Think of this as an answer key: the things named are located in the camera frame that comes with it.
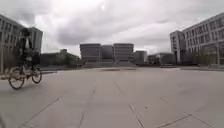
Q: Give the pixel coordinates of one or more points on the grey twin-block building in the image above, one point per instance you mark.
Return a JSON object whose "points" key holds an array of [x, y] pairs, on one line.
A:
{"points": [[106, 53]]}

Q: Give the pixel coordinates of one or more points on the low dark building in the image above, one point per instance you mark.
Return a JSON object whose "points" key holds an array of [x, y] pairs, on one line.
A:
{"points": [[161, 59]]}

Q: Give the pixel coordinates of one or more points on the low green-roofed building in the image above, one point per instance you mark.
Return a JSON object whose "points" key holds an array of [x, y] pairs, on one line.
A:
{"points": [[58, 58]]}

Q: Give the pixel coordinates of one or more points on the person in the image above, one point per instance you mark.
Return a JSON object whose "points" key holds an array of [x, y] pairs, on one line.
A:
{"points": [[25, 46]]}

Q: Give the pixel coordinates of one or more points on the bicycle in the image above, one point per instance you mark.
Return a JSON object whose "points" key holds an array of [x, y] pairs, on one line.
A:
{"points": [[20, 76]]}

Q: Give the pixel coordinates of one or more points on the large white grid-windowed building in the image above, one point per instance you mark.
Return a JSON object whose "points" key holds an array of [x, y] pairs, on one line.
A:
{"points": [[203, 40]]}

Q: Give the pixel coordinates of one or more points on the row of trees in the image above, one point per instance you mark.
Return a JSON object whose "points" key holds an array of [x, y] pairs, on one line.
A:
{"points": [[208, 56]]}

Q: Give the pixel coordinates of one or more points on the pale grid-windowed building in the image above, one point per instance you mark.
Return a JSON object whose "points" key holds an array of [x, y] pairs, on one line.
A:
{"points": [[8, 36]]}

